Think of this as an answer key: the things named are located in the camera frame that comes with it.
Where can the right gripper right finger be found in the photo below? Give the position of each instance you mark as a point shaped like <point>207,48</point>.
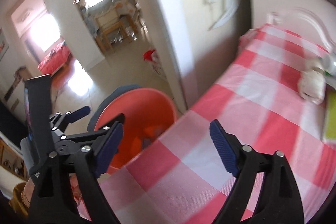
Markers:
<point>264,191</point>

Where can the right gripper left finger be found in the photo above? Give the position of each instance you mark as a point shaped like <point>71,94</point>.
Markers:
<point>65,173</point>

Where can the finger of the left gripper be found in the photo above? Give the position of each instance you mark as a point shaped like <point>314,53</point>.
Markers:
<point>105,129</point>

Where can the green yellow scrub sponge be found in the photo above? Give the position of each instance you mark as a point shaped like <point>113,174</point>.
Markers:
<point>328,135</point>

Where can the orange plastic trash bin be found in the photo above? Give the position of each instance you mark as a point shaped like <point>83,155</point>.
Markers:
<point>148,114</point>

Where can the white laundry basket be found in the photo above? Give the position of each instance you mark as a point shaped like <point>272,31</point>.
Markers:
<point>151,57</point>

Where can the wooden chair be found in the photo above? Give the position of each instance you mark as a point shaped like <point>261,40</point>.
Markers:
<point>111,27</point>

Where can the rolled white tissue bundle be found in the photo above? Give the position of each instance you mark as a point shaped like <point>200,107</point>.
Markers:
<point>312,83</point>

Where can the white sliding glass door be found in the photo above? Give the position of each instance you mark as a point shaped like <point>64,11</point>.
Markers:
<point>204,36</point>

